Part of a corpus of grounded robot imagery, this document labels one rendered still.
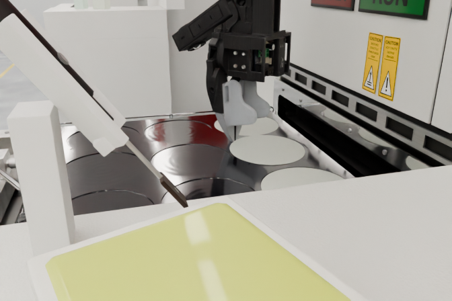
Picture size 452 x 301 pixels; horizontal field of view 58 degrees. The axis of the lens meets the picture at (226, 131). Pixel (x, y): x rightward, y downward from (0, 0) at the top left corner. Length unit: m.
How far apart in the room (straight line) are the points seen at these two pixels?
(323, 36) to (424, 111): 0.23
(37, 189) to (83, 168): 0.29
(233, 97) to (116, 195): 0.19
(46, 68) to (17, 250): 0.11
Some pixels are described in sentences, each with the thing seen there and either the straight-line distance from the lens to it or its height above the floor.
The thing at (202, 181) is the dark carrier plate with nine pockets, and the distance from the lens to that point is 0.47.
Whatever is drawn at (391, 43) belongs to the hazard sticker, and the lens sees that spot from 0.50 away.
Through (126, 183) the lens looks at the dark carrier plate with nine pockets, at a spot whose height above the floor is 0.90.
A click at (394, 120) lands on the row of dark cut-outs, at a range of 0.50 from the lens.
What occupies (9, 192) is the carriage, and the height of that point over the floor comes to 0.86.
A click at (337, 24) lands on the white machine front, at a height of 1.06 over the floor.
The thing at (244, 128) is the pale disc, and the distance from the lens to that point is 0.63.
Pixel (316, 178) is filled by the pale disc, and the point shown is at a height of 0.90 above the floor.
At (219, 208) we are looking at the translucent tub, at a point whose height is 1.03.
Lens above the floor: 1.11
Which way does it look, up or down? 20 degrees down
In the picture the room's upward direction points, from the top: straight up
